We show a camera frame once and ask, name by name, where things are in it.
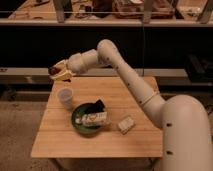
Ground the black box on shelf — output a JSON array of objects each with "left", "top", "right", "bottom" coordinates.
[{"left": 185, "top": 55, "right": 213, "bottom": 82}]

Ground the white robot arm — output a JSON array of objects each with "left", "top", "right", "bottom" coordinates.
[{"left": 49, "top": 39, "right": 213, "bottom": 171}]

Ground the green plate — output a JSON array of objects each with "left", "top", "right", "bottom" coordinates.
[{"left": 71, "top": 103, "right": 105, "bottom": 135}]

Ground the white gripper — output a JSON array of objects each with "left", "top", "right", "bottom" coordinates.
[{"left": 50, "top": 49, "right": 98, "bottom": 81}]

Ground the wooden table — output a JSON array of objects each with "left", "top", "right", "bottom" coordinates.
[{"left": 31, "top": 77, "right": 162, "bottom": 159}]

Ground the red pepper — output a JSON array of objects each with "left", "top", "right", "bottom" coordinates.
[{"left": 48, "top": 66, "right": 61, "bottom": 75}]

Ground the black object on plate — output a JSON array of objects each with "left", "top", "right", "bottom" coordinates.
[{"left": 85, "top": 100, "right": 105, "bottom": 114}]

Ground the white food package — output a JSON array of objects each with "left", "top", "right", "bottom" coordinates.
[{"left": 75, "top": 112, "right": 108, "bottom": 127}]

